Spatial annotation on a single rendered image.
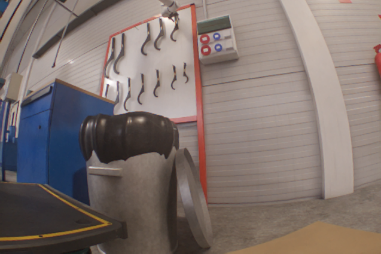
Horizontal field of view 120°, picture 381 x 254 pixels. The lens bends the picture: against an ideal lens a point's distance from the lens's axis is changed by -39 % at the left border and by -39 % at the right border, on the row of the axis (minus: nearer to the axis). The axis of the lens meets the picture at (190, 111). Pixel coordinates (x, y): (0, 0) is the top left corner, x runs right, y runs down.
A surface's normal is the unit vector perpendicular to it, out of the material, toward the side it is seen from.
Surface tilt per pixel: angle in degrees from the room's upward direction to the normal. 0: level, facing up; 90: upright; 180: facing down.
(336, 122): 90
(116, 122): 78
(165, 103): 90
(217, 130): 90
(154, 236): 93
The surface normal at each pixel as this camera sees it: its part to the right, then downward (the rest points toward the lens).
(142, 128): 0.51, -0.22
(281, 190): -0.36, -0.22
